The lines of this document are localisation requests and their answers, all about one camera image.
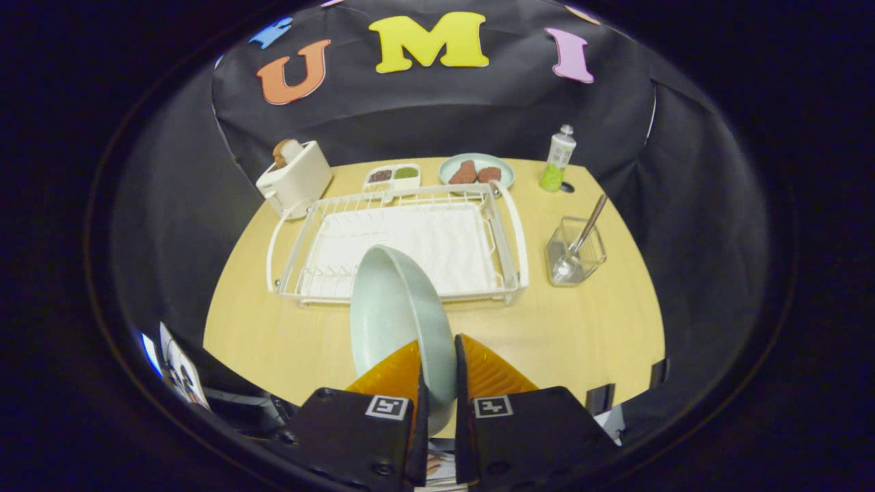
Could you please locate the clear plastic basket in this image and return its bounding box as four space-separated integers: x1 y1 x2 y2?
546 217 608 287

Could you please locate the pale green plate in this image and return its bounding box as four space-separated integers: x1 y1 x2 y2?
350 245 457 438

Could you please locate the black backdrop cloth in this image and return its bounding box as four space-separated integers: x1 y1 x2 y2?
109 0 773 438

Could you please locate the green and white bottle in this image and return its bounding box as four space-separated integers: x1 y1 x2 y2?
539 124 577 193

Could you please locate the white toaster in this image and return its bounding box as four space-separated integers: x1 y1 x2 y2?
256 140 334 221

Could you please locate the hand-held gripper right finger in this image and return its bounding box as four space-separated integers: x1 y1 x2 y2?
453 333 621 492

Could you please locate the wooden handled metal spoon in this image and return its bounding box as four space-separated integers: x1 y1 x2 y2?
554 193 609 282

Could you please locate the printed paper sheet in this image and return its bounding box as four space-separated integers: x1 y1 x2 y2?
159 323 210 409

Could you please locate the brown bread slice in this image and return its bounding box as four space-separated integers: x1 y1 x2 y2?
272 139 305 169

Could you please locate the white wire dish rack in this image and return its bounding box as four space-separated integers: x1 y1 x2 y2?
267 182 530 305

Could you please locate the white divided condiment dish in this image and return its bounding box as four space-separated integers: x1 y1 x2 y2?
362 163 422 199

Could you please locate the white drain mat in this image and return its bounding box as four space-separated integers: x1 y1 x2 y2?
301 205 500 298

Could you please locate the round pale food dish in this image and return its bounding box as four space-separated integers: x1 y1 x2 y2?
438 152 515 190

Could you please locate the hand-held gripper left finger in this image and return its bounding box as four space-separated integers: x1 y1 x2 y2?
282 339 430 492

